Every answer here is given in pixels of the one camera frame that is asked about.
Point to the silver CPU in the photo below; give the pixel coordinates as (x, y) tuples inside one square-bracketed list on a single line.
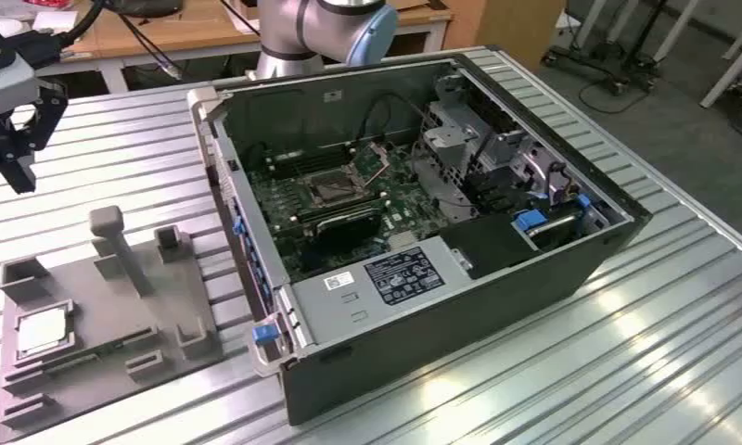
[(44, 333)]

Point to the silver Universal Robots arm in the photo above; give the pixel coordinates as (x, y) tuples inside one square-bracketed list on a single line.
[(322, 28)]

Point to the CPU socket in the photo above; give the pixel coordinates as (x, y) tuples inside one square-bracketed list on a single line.
[(335, 187)]

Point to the white bowl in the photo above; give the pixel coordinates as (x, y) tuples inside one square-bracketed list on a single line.
[(9, 26)]

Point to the small white box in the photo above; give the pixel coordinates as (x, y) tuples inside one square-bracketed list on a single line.
[(55, 19)]

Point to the wooden desk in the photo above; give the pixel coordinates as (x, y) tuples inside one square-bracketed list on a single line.
[(179, 32)]

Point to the grey parts rack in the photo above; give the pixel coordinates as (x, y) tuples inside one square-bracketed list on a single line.
[(117, 320)]

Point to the green RAM stick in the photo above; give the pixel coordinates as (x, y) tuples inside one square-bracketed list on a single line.
[(87, 358)]

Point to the blue case latch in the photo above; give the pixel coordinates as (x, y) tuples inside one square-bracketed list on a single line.
[(264, 335)]

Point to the black graphics card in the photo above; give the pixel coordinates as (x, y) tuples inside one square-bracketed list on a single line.
[(346, 228)]

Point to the silver power supply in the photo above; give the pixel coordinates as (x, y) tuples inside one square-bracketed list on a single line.
[(340, 306)]

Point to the green motherboard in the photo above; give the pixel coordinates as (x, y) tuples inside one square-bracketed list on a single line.
[(408, 204)]

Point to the silver metal drive cage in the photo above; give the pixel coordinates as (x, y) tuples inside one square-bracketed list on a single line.
[(451, 134)]

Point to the black disk bay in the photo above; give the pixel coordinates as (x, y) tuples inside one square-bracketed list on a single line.
[(482, 245)]

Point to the open black PC case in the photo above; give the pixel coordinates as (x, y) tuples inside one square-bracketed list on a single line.
[(445, 334)]

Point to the blue disk carrier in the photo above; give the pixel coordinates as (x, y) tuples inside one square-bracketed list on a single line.
[(527, 221)]

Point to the wooden cabinet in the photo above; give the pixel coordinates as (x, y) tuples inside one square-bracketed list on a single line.
[(507, 28)]

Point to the small blue clip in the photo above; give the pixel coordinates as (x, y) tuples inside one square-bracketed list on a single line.
[(581, 201)]

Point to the black wheeled stand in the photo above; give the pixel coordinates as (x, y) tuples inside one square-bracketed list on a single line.
[(618, 55)]

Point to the white table leg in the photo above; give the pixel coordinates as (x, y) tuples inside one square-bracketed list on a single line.
[(726, 60)]

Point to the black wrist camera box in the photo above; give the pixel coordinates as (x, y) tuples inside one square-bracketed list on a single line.
[(36, 48)]

